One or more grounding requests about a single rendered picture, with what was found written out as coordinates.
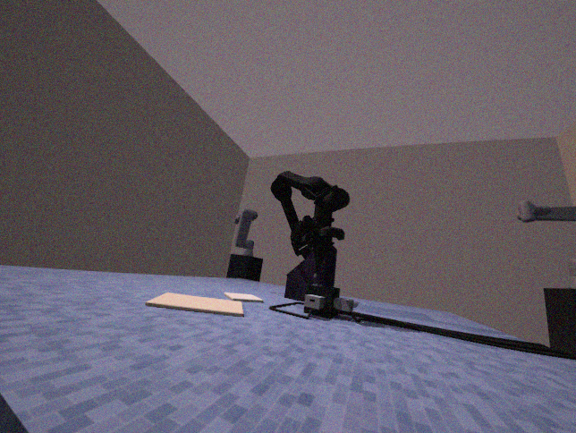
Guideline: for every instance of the tan flat rectangular board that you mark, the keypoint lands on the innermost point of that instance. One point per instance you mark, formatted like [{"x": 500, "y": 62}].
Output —
[{"x": 199, "y": 304}]

